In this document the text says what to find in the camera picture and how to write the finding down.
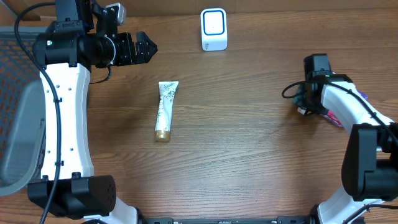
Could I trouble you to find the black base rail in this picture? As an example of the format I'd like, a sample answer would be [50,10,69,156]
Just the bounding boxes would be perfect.
[146,216,315,224]

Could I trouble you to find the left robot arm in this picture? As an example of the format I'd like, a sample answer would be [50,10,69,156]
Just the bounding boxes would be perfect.
[28,1,157,224]

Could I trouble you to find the white barcode scanner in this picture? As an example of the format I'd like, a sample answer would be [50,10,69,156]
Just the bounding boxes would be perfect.
[200,8,228,52]

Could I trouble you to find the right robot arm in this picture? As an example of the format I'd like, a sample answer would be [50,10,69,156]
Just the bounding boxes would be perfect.
[292,54,397,223]

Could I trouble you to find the purple pad package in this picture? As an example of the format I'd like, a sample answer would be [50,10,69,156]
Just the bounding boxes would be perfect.
[323,91,369,128]

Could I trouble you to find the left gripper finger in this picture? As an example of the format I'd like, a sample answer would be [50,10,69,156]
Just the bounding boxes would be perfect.
[135,49,158,64]
[136,31,158,50]

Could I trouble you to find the white tube with gold cap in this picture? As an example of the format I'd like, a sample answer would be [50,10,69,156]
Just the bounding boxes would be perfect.
[155,81,179,142]

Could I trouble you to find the grey plastic mesh basket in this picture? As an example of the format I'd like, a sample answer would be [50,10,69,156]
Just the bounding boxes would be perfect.
[1,26,45,197]

